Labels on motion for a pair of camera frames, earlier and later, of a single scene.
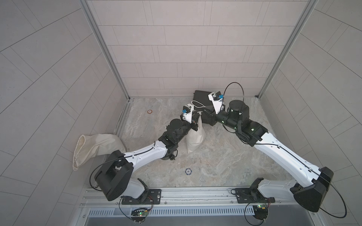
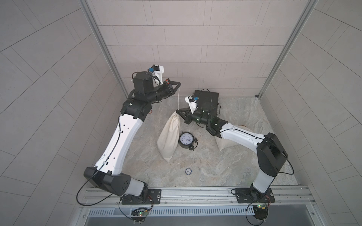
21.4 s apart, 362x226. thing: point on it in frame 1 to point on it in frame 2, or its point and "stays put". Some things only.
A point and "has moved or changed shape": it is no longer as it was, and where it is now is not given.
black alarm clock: (171, 154) to (187, 140)
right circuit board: (260, 212) stays put
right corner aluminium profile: (296, 30) stays put
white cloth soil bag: (195, 139) has moved or changed shape
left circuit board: (139, 214) stays put
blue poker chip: (188, 171) stays put
